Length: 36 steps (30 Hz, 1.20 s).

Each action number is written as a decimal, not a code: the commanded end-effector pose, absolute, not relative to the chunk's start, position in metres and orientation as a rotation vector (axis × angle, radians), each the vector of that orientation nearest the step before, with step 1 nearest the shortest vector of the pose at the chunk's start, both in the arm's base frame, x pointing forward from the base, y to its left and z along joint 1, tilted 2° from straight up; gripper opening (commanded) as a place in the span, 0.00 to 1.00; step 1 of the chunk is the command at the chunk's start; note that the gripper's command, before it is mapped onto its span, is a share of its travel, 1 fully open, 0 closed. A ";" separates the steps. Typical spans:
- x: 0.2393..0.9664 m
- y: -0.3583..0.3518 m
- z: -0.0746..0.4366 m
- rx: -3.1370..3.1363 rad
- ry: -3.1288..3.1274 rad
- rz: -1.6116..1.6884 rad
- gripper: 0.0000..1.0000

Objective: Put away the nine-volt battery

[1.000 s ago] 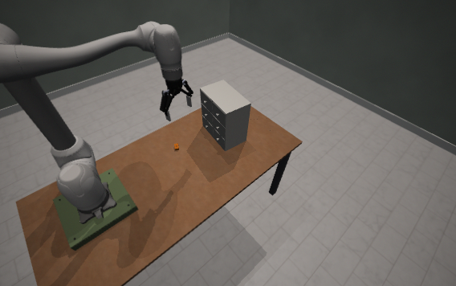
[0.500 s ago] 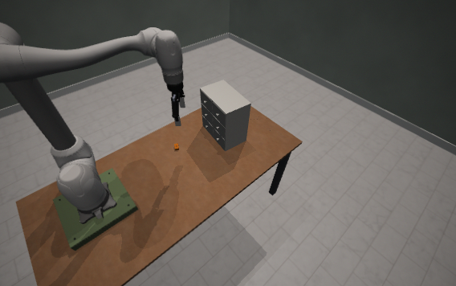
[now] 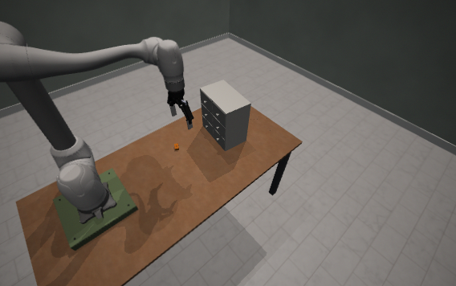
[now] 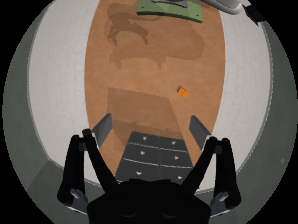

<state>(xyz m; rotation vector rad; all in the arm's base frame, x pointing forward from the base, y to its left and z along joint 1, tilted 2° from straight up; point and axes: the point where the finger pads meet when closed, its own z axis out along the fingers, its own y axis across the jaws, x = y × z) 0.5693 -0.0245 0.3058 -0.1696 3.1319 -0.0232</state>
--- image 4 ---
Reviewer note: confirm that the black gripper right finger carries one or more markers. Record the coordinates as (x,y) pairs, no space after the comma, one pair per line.
(226,193)

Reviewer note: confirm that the dark grey drawer front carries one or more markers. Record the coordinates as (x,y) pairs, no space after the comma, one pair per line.
(144,139)
(128,170)
(141,154)
(170,159)
(172,173)
(169,144)

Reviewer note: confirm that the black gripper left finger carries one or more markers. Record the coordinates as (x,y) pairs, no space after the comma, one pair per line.
(72,187)

